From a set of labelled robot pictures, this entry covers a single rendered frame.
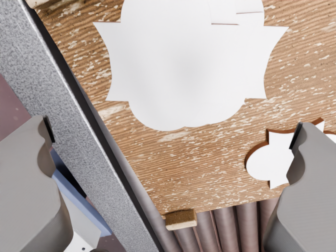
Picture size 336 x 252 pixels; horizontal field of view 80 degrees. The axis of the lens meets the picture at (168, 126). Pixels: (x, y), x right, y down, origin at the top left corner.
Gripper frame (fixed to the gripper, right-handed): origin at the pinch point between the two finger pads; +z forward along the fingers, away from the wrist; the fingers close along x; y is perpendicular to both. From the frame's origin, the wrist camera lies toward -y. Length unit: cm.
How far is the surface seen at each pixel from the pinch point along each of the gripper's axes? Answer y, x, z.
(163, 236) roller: 41.7, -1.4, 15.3
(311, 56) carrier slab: 0.2, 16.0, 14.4
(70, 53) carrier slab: 0.3, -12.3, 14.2
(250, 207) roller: 30.2, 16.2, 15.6
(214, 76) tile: 0.7, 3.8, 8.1
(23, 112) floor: 62, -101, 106
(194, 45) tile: -2.0, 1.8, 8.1
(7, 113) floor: 63, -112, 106
